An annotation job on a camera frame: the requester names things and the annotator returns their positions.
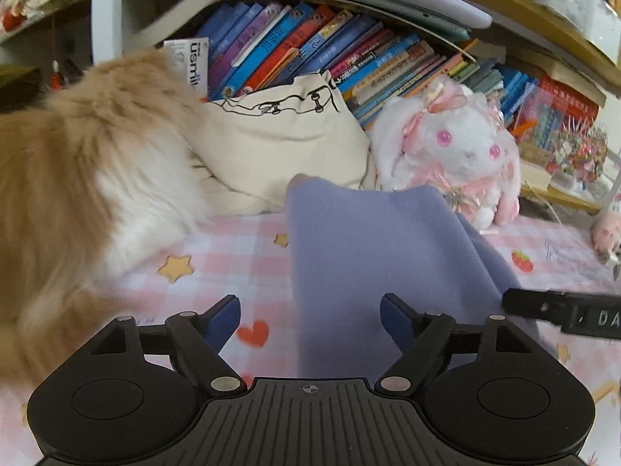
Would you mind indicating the cream flat box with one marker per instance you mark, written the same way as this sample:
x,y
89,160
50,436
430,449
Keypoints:
x,y
533,170

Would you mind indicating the clear plastic case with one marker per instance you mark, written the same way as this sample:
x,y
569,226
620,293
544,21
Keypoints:
x,y
582,5

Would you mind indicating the row of colourful books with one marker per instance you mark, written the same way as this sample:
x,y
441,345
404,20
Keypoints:
x,y
301,34

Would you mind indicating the white and pink bunny plush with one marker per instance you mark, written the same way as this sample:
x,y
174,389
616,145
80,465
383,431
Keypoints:
x,y
456,141

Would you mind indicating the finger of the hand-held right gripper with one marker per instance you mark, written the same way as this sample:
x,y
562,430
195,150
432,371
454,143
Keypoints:
x,y
533,303

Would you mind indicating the purple and mauve sweater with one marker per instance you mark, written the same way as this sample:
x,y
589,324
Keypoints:
x,y
368,252

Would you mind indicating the pink checked desk mat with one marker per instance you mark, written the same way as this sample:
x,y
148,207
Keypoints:
x,y
218,262

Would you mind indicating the pink pig plush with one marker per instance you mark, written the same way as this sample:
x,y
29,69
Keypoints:
x,y
609,233

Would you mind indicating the cream tote bag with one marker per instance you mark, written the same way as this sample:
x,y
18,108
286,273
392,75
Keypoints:
x,y
281,145

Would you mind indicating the dark green cloth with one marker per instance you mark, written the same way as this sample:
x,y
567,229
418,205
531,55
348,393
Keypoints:
x,y
19,87

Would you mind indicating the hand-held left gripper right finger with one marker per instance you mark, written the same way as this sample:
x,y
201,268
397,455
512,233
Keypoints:
x,y
395,319

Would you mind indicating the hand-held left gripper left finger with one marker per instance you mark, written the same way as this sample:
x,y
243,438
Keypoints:
x,y
225,316

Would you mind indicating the colourful bead flower ornament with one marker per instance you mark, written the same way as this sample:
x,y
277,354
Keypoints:
x,y
580,153

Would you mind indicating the orange and white cat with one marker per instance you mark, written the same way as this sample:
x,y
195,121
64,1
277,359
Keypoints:
x,y
73,165

